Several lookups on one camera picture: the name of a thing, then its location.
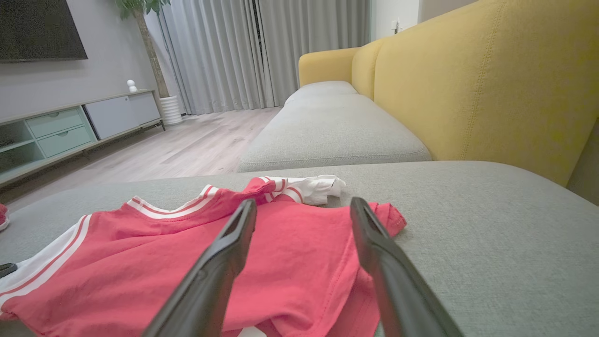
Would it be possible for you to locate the red white basketball jersey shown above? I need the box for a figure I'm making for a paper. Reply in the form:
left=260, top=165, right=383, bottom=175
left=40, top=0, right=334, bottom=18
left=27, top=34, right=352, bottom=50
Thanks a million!
left=0, top=175, right=407, bottom=337

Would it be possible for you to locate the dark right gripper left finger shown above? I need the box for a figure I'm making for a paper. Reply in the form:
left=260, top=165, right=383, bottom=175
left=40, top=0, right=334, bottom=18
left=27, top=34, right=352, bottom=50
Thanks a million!
left=142, top=198, right=258, bottom=337

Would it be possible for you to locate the yellow sofa backrest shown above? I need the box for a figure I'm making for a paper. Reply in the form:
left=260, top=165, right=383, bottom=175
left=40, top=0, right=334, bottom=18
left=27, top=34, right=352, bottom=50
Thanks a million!
left=299, top=0, right=599, bottom=188

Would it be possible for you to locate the black wall television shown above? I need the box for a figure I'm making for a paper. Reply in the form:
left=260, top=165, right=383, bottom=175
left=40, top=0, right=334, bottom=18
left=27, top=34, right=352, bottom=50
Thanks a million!
left=0, top=0, right=89, bottom=63

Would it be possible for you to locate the tall indoor plant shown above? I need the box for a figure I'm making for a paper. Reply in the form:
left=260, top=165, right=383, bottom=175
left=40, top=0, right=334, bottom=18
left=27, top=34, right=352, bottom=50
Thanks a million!
left=115, top=0, right=172, bottom=99

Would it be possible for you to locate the white ribbed plant pot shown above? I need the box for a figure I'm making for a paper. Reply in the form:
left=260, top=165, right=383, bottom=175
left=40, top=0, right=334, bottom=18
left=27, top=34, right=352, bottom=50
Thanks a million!
left=159, top=95, right=183, bottom=126

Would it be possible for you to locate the grey green tv cabinet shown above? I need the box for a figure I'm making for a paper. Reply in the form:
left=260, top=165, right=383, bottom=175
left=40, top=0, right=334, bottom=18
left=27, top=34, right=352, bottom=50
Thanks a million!
left=0, top=89, right=166, bottom=189

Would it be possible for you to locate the grey pleated curtain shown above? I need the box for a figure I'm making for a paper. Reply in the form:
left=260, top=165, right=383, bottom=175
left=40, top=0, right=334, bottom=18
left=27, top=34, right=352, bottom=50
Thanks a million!
left=144, top=0, right=372, bottom=116

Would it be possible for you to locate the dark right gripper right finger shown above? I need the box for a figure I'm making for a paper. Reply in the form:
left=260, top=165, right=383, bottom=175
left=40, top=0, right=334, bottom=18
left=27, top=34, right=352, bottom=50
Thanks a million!
left=350, top=197, right=465, bottom=337

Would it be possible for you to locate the large grey sofa chaise cushion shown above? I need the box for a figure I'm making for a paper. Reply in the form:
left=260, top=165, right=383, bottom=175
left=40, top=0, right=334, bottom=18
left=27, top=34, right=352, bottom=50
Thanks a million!
left=0, top=161, right=599, bottom=337

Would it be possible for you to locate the grey sofa seat cushion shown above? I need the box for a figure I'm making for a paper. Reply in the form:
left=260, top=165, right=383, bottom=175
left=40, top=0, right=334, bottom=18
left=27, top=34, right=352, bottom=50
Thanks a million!
left=237, top=94, right=432, bottom=173
left=283, top=81, right=359, bottom=108

